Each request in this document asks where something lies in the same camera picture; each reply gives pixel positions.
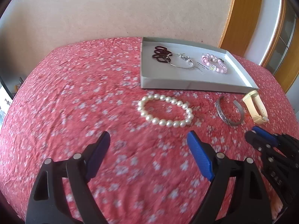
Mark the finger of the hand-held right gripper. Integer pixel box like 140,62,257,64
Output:
245,131,271,153
252,126,278,145

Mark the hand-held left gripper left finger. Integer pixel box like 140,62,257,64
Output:
25,131,111,224

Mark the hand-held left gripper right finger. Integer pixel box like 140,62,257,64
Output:
187,131,272,224

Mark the cream wrist watch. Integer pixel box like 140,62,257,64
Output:
242,90,269,125

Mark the white pearl bracelet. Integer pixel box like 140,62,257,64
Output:
137,93,194,127

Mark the grey shallow cardboard tray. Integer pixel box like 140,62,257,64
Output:
140,37,260,94

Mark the thin silver bangle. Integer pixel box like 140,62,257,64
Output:
169,52,195,70

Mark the pink bead bracelet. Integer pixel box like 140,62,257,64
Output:
201,53,228,74

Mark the person's right hand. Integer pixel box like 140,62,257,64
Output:
271,197,284,220

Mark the red floral tablecloth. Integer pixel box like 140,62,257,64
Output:
0,37,299,224

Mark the glass window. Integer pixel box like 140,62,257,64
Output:
273,5,299,94

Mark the silver cuff bracelet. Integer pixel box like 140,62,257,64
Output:
216,95,246,127

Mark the narrow wooden door frame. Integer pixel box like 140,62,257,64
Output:
260,0,287,75

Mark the wide wooden door frame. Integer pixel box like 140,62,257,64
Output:
218,0,264,56

